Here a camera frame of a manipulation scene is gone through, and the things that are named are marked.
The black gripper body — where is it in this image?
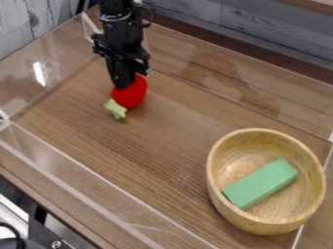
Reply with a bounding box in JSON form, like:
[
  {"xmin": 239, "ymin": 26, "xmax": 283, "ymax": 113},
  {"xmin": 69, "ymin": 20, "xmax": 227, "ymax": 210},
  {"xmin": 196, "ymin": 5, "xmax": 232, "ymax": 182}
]
[{"xmin": 92, "ymin": 16, "xmax": 151, "ymax": 75}]

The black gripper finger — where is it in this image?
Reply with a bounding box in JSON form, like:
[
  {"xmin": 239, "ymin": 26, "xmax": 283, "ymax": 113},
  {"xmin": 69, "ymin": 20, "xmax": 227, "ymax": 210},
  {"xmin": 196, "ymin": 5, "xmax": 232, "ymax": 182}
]
[
  {"xmin": 105, "ymin": 58, "xmax": 121, "ymax": 87},
  {"xmin": 116, "ymin": 60, "xmax": 136, "ymax": 89}
]

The red plush strawberry toy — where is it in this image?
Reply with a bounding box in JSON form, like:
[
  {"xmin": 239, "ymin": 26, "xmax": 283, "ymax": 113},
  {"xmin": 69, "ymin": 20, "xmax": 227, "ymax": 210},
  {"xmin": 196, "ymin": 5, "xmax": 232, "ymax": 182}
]
[{"xmin": 104, "ymin": 74, "xmax": 148, "ymax": 120}]

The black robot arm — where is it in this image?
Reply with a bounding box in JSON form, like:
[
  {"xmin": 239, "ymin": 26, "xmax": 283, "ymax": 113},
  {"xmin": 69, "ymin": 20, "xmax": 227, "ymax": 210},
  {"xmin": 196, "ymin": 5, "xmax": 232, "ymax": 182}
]
[{"xmin": 91, "ymin": 0, "xmax": 151, "ymax": 89}]

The clear acrylic rear panel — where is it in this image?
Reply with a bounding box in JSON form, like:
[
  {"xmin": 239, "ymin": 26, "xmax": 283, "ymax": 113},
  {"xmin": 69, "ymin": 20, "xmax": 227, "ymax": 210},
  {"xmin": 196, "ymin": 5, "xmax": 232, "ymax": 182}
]
[{"xmin": 144, "ymin": 24, "xmax": 333, "ymax": 139}]

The clear acrylic panel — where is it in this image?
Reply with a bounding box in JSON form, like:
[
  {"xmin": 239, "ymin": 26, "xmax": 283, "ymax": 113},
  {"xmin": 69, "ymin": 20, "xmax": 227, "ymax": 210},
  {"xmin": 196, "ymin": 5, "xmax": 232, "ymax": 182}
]
[
  {"xmin": 144, "ymin": 24, "xmax": 333, "ymax": 139},
  {"xmin": 0, "ymin": 110, "xmax": 216, "ymax": 249}
]

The wooden bowl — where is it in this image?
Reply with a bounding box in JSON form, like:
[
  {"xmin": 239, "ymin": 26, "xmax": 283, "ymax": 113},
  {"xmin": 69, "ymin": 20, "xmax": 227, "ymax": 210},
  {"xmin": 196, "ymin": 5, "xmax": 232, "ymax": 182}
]
[{"xmin": 207, "ymin": 128, "xmax": 326, "ymax": 235}]

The clear acrylic front panel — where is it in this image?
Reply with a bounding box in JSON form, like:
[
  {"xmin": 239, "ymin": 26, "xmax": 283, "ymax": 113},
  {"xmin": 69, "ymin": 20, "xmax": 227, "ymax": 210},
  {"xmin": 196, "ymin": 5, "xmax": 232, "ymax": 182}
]
[{"xmin": 0, "ymin": 110, "xmax": 216, "ymax": 249}]

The green rectangular block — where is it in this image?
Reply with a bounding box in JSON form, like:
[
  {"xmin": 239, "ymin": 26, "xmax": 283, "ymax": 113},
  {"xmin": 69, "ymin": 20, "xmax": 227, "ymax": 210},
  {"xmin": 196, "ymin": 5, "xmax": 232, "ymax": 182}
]
[{"xmin": 220, "ymin": 158, "xmax": 299, "ymax": 210}]

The clear acrylic corner bracket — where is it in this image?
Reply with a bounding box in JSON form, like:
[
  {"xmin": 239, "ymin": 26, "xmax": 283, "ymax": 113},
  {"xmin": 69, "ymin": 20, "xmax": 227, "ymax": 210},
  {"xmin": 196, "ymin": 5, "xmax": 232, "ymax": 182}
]
[{"xmin": 80, "ymin": 13, "xmax": 104, "ymax": 43}]

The black metal table bracket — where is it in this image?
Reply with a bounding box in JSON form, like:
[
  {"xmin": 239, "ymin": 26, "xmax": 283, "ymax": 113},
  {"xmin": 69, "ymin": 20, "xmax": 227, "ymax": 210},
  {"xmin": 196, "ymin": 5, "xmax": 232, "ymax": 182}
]
[{"xmin": 27, "ymin": 204, "xmax": 75, "ymax": 249}]

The black cable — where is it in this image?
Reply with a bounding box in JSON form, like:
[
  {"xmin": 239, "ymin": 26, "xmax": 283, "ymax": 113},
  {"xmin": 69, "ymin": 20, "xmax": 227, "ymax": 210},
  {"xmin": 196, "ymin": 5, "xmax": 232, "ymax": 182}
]
[{"xmin": 0, "ymin": 222, "xmax": 25, "ymax": 249}]

